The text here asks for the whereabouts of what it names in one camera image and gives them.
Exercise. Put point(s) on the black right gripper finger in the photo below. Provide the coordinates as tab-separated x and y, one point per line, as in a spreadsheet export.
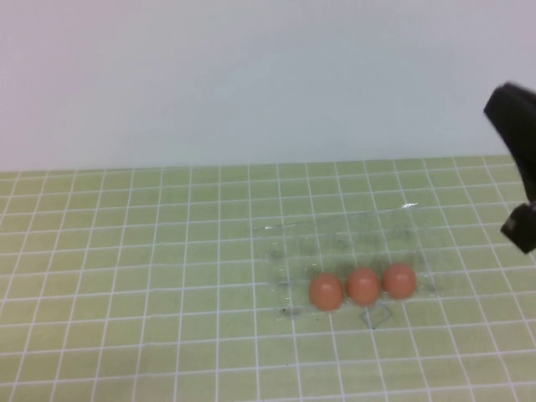
521	228

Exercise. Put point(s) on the clear plastic egg tray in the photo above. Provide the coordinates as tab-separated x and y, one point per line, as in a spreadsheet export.
335	243

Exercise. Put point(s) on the brown egg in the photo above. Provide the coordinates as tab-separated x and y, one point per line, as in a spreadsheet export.
326	292
363	286
399	280

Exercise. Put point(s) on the small clear plastic square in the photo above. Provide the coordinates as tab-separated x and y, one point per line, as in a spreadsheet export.
377	317

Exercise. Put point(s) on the green checked tablecloth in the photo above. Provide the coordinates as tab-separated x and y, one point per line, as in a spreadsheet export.
125	251

